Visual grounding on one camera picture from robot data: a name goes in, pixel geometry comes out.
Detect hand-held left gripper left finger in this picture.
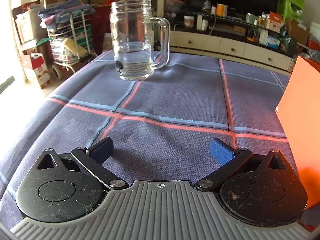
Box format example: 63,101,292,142
37,137,129,191

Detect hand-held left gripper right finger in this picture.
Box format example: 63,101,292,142
195,137,288,192

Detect orange cardboard box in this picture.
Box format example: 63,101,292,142
275,55,320,210

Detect blue plaid tablecloth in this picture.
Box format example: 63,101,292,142
0,50,320,233

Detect red and white carton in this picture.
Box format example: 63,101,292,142
21,52,52,89

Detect cream television cabinet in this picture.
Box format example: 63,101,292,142
154,10,295,72

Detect blue and white carton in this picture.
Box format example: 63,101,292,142
267,35,280,49

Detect clear glass mug jar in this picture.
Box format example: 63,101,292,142
109,0,171,82

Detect red bag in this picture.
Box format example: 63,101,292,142
91,5,112,53

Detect green snack bag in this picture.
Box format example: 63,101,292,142
280,34,297,55

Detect orange and white carton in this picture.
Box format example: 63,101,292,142
265,12,283,33

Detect folded clothes pile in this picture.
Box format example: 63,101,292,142
38,1,95,23

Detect yellow bottle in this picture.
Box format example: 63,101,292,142
216,4,228,17

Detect brown cardboard box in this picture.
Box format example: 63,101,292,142
290,19,310,45

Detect large cardboard box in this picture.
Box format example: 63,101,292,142
15,0,48,45

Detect pink plastic basket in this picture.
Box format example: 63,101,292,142
165,0,185,13

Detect green stacking bins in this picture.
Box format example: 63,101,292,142
277,0,307,27

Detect white wire shopping trolley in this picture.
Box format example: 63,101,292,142
37,0,99,80

